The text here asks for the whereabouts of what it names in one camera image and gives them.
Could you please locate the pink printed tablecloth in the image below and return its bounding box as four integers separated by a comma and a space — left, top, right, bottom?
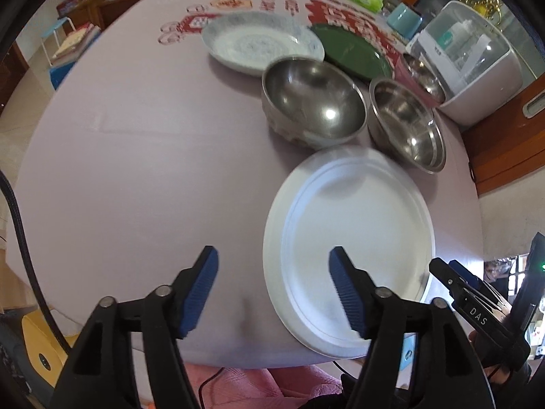
9, 0, 486, 369

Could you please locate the pink garment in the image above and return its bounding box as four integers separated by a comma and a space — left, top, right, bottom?
179, 362, 345, 409

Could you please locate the pink steel bowl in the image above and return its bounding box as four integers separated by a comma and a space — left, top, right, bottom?
394, 52, 448, 107

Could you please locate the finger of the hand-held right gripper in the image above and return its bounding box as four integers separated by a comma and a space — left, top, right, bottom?
429, 258, 469, 299
449, 259, 490, 291

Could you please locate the low wooden cabinet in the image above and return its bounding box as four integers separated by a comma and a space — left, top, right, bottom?
57, 0, 128, 30

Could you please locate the light blue container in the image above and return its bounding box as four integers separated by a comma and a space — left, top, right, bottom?
385, 3, 423, 40

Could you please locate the white oval fitting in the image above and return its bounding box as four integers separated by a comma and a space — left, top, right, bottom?
524, 94, 545, 119

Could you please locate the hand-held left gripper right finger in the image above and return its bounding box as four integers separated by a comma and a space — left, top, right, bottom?
329, 246, 497, 409

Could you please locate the patterned steel bowl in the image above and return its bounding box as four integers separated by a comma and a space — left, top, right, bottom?
261, 56, 368, 151

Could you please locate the white sterilizer appliance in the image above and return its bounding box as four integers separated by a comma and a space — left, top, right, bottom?
404, 0, 524, 126

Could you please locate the black cable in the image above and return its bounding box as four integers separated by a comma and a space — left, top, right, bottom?
0, 170, 71, 359

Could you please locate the light blue perforated stool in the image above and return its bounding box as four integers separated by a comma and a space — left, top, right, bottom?
398, 334, 420, 378

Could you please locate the wide-rim steel bowl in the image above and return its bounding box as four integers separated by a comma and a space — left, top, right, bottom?
367, 77, 447, 175

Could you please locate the green plate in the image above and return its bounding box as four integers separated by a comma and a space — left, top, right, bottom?
309, 22, 394, 82

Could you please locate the blue patterned white plate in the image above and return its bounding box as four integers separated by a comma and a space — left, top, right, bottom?
201, 12, 325, 76

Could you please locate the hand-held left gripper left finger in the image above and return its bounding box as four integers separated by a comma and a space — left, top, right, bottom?
51, 245, 220, 409

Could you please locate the person's right hand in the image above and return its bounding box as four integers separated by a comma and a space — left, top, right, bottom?
468, 328, 517, 393

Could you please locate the tall wooden cabinet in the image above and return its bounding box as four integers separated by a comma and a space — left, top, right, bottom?
462, 81, 545, 199

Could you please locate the white-legged blue stool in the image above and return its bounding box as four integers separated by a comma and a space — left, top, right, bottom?
40, 17, 75, 62

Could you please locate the yellow stool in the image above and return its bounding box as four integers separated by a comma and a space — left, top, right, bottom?
21, 309, 79, 386

